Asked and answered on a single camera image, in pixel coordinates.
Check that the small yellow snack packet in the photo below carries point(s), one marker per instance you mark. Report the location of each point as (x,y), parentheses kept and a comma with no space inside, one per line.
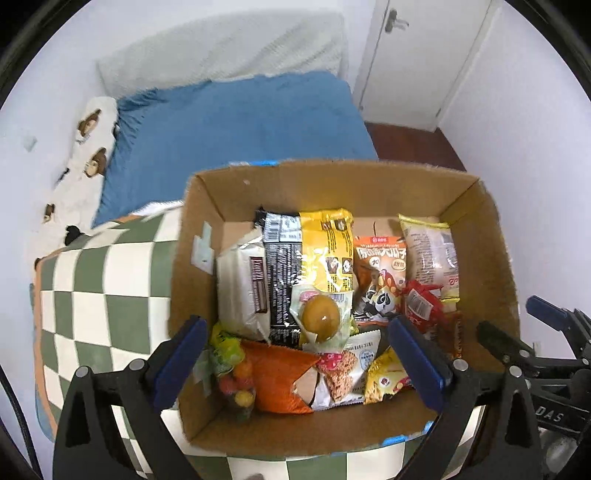
(385,381)

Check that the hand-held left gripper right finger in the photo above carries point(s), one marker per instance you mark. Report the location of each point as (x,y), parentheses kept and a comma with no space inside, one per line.
(418,353)

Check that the white wall socket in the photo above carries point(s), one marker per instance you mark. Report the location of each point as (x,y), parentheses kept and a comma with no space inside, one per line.
(30,142)

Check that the dark orange snack packet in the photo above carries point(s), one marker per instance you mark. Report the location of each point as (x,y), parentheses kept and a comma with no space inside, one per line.
(452,334)

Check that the white quilt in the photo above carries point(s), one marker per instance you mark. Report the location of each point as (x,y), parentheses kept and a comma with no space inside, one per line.
(221,46)

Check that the black noodle packet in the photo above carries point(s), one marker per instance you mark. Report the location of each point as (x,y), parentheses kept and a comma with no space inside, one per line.
(281,277)

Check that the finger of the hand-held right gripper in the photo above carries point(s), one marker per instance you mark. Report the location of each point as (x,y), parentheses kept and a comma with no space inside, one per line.
(503,341)
(549,310)

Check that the clear bag of coloured candies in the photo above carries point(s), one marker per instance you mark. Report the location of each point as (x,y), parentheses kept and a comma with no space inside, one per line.
(231,374)

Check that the red snack packet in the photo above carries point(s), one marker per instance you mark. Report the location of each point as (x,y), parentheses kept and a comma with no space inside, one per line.
(422,307)

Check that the white bear print pillow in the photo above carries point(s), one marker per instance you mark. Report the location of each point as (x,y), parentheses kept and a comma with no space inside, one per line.
(87,152)

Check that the pale yellow bread packet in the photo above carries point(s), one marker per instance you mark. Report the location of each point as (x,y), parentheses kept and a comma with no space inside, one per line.
(431,258)

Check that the brown cardboard box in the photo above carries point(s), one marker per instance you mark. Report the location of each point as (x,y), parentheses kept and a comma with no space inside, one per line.
(489,258)

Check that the blue bed sheet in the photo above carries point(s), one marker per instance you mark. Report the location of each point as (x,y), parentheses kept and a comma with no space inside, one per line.
(240,124)

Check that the white packet with brown label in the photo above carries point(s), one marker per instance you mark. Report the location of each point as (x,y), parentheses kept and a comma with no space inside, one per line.
(240,286)

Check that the yellow noodle packet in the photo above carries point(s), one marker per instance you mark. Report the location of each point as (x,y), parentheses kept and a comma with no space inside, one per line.
(325,244)

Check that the green and white checkered blanket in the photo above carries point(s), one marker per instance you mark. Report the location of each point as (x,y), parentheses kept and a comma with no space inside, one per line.
(92,295)

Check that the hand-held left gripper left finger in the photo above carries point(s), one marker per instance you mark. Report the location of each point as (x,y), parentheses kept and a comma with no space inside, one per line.
(180,362)

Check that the clear packet with brown egg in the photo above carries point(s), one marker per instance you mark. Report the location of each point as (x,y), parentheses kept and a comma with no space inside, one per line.
(321,316)

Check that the orange ridged snack packet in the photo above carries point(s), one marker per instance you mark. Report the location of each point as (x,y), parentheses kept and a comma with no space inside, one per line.
(272,378)

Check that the white door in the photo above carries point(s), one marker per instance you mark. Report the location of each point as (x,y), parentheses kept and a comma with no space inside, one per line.
(429,64)

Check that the white cereal bar packet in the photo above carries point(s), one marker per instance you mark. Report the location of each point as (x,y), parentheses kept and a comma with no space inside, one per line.
(351,369)

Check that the orange raccoon print snack packet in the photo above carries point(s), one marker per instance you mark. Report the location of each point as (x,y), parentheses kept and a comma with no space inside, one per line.
(378,281)

